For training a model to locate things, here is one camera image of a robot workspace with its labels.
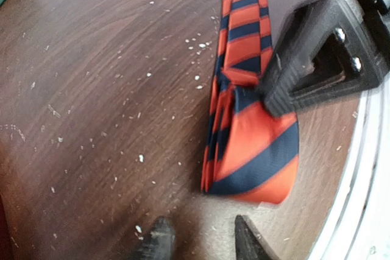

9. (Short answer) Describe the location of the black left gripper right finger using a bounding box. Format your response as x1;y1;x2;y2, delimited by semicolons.
235;215;277;260

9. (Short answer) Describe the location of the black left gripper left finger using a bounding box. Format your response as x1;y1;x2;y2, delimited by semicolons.
130;216;176;260

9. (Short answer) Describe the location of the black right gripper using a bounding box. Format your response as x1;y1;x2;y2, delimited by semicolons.
257;0;389;117

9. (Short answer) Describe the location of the orange navy striped tie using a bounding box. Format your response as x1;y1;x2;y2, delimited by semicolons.
200;0;299;204

